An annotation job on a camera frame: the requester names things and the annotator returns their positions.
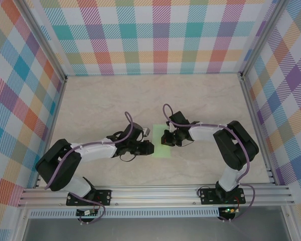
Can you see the light green paper sheet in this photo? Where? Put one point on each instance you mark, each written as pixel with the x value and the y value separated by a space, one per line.
pixel 160 151

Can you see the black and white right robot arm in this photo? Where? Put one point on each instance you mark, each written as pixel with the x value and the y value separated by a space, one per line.
pixel 235 148

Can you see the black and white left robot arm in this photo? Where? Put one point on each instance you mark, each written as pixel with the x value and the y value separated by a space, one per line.
pixel 57 168

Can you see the grey metal sheet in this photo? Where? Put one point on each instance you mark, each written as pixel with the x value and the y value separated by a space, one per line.
pixel 153 229

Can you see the small circuit board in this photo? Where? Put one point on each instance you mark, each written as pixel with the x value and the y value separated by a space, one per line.
pixel 86 213

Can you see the circuit board with green light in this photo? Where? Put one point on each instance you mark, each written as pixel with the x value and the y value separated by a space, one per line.
pixel 229 210

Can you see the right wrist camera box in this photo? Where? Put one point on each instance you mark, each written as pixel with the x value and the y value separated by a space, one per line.
pixel 167 131

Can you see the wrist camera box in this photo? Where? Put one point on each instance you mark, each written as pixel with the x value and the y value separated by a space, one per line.
pixel 146 131
pixel 167 131

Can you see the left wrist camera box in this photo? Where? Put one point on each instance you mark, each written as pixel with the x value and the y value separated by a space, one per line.
pixel 146 131

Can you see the aluminium mounting rail beam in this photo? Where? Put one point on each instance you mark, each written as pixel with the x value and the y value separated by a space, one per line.
pixel 153 194

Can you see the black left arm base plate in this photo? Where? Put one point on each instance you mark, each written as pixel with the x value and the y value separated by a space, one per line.
pixel 106 197

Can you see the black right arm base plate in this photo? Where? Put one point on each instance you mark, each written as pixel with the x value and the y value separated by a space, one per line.
pixel 208 197

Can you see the aluminium table edge rail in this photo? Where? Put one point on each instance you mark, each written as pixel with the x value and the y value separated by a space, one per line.
pixel 52 125
pixel 252 110

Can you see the short aluminium frame post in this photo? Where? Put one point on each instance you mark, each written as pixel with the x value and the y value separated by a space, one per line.
pixel 20 226
pixel 288 223

